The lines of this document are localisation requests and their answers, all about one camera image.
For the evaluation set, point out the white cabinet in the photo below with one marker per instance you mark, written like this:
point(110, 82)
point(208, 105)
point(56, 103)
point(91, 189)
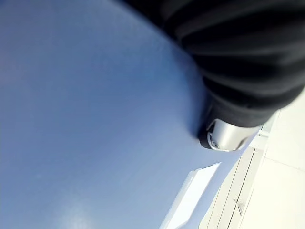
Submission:
point(238, 190)

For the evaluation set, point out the blue folder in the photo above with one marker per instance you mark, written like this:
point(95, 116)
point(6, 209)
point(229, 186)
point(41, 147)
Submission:
point(95, 114)

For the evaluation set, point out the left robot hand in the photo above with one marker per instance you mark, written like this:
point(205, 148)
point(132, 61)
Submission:
point(238, 62)

